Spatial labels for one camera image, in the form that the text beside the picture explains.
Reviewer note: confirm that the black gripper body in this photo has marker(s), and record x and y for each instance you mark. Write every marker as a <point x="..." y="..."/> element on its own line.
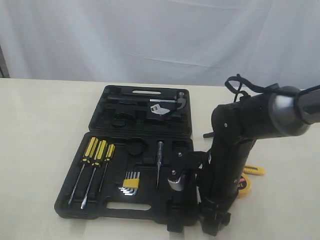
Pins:
<point x="218" y="180"/>

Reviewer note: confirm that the yellow tape measure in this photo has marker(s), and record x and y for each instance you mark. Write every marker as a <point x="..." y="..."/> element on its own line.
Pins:
<point x="244" y="186"/>

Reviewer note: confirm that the yellow black utility knife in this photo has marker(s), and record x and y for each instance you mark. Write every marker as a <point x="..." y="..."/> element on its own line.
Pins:
<point x="254" y="170"/>

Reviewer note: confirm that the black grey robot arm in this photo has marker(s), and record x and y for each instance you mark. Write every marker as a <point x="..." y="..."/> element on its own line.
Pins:
<point x="236" y="127"/>

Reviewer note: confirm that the black plastic tool case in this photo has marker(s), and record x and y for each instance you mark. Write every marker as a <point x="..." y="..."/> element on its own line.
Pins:
<point x="135" y="131"/>

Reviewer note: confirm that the hex key set yellow holder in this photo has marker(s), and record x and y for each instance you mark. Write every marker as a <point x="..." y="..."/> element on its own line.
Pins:
<point x="130" y="184"/>

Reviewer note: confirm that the silver claw hammer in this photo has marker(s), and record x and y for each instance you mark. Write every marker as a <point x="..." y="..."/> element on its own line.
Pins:
<point x="130" y="99"/>

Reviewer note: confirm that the silver adjustable wrench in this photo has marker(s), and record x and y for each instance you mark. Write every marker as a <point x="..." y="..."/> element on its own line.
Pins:
<point x="160" y="109"/>

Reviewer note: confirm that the small yellow black screwdriver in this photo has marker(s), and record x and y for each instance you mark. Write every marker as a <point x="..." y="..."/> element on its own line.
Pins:
<point x="108" y="158"/>

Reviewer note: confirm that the middle yellow black screwdriver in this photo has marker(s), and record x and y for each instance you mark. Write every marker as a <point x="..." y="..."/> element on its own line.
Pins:
<point x="97" y="162"/>

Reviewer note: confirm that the large yellow black screwdriver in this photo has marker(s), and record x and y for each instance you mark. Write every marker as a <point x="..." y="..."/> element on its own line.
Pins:
<point x="86" y="160"/>

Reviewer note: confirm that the white backdrop curtain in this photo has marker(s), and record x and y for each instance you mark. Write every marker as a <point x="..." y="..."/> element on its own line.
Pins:
<point x="187" y="42"/>

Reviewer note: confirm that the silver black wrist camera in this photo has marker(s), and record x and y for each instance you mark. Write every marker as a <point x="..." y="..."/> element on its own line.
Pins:
<point x="184" y="167"/>

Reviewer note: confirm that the orange black handled pliers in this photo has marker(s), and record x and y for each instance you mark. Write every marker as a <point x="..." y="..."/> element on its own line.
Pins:
<point x="208" y="135"/>

